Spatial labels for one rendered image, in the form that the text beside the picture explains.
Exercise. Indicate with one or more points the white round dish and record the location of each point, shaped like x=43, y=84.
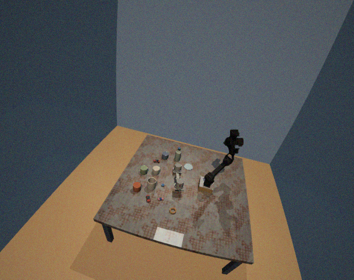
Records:
x=188, y=166

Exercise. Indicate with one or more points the olive green cylinder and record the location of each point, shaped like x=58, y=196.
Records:
x=143, y=169

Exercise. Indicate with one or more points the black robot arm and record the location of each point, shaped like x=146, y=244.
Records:
x=209, y=177

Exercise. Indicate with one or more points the orange cylinder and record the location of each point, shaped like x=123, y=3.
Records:
x=136, y=187

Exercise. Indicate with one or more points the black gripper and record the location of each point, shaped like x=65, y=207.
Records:
x=233, y=141

